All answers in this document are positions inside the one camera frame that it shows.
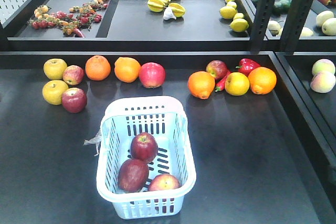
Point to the round orange right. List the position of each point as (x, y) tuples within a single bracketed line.
[(262, 80)]

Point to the red apple far left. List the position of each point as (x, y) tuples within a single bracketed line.
[(152, 75)]

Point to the pale peach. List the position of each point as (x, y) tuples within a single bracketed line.
[(323, 82), (323, 65)]

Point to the black upright post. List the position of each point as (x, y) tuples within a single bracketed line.
[(294, 24), (258, 30)]

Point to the black wooden produce display stand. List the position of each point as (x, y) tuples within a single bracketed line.
[(258, 158)]

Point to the dark red apple small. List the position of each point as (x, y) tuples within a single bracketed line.
[(74, 100)]

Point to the yellow apple far left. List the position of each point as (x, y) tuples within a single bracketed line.
[(54, 68)]

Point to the red yellow apple back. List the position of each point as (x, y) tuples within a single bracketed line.
[(217, 69)]

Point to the yellow apple front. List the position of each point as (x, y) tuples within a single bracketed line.
[(53, 90)]

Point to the orange with navel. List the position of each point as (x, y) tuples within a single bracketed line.
[(201, 84)]

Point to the pale peach back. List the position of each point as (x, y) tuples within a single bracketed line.
[(323, 65)]

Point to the orange left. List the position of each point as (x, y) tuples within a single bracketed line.
[(97, 68)]

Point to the pink red apple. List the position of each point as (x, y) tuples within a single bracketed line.
[(164, 182)]

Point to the pale peach front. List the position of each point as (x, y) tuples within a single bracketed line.
[(323, 82)]

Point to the red chili pepper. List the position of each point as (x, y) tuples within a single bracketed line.
[(220, 85)]

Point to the red bell pepper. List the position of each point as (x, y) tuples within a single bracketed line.
[(246, 65)]

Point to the pink apple small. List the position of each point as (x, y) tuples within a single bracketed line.
[(73, 75)]

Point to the black upright post right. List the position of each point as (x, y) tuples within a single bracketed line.
[(294, 24)]

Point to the white garlic bulb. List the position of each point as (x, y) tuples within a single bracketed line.
[(168, 14)]

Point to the light blue plastic basket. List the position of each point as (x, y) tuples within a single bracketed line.
[(165, 119)]

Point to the black upright post left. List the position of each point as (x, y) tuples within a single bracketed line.
[(258, 30)]

